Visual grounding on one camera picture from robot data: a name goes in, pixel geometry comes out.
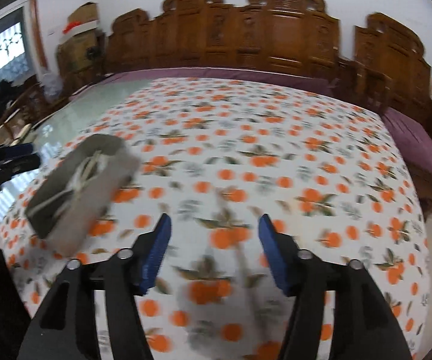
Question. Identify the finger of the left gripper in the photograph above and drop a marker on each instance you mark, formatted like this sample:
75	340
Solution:
9	151
15	166

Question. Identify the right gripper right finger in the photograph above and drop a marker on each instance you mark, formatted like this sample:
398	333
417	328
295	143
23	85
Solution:
302	275

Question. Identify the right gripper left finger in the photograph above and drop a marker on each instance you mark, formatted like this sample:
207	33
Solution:
129	273

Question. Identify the cluttered wooden chair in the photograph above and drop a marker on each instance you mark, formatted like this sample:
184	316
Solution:
22	107

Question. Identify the grey rectangular tray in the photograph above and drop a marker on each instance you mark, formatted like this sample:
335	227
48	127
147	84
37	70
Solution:
79	190

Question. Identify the window with grille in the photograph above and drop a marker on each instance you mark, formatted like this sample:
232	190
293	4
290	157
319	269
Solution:
16	63

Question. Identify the cardboard boxes stack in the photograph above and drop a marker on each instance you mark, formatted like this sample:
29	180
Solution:
80	53

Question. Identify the orange print tablecloth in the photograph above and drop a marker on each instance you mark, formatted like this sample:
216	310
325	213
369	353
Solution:
327	173

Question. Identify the purple seat cushion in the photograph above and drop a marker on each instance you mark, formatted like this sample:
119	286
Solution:
410	137

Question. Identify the carved wooden bench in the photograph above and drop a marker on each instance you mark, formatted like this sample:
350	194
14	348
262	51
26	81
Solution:
294	37

